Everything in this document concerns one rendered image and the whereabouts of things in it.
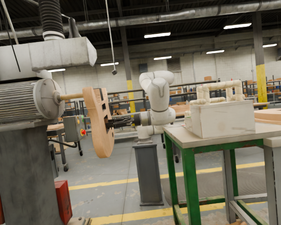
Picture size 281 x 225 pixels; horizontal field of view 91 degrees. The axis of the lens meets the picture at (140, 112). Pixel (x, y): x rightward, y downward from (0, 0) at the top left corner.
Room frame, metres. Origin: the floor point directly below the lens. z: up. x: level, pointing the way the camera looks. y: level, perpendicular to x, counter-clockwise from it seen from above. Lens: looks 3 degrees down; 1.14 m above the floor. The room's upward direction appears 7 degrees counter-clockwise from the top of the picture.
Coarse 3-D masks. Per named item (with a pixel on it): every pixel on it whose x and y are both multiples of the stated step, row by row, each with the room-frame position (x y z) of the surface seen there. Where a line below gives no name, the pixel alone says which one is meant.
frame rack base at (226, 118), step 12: (192, 108) 0.82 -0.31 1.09; (204, 108) 0.71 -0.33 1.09; (216, 108) 0.71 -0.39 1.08; (228, 108) 0.70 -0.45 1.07; (240, 108) 0.70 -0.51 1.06; (252, 108) 0.70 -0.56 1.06; (192, 120) 0.84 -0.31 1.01; (204, 120) 0.71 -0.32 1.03; (216, 120) 0.71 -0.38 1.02; (228, 120) 0.70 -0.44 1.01; (240, 120) 0.70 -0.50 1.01; (252, 120) 0.70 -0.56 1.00; (204, 132) 0.71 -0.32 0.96; (216, 132) 0.71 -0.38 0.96; (228, 132) 0.70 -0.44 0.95; (240, 132) 0.70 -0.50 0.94; (252, 132) 0.70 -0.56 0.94
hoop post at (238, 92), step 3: (240, 84) 0.71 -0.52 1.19; (237, 87) 0.71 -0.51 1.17; (240, 87) 0.71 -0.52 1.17; (237, 90) 0.72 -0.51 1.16; (240, 90) 0.71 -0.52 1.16; (237, 93) 0.72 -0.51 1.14; (240, 93) 0.71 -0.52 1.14; (237, 96) 0.72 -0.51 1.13; (240, 96) 0.71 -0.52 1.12; (237, 99) 0.72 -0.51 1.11; (240, 99) 0.71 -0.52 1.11
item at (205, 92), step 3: (204, 87) 0.72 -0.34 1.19; (207, 87) 0.72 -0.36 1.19; (204, 90) 0.72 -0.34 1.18; (207, 90) 0.72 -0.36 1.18; (204, 93) 0.72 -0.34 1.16; (207, 93) 0.72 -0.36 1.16; (204, 96) 0.72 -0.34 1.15; (207, 96) 0.72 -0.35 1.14; (207, 99) 0.72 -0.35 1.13; (207, 102) 0.72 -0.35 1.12
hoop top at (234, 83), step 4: (236, 80) 0.72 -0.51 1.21; (204, 84) 0.73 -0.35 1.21; (208, 84) 0.72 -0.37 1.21; (212, 84) 0.72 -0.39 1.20; (216, 84) 0.72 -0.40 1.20; (220, 84) 0.71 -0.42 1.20; (224, 84) 0.71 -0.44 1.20; (228, 84) 0.71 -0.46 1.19; (232, 84) 0.71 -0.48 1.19; (236, 84) 0.71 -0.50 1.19; (208, 88) 0.72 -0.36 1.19; (212, 88) 0.72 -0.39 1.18; (216, 88) 0.73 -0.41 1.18
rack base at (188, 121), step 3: (186, 117) 0.96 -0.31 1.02; (189, 117) 0.92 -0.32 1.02; (186, 120) 0.96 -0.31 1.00; (189, 120) 0.90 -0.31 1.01; (186, 123) 0.97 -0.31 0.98; (189, 123) 0.91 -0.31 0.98; (186, 126) 0.98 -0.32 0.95; (189, 126) 0.92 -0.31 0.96; (189, 129) 0.92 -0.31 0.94; (192, 129) 0.86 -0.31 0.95; (192, 132) 0.86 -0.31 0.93
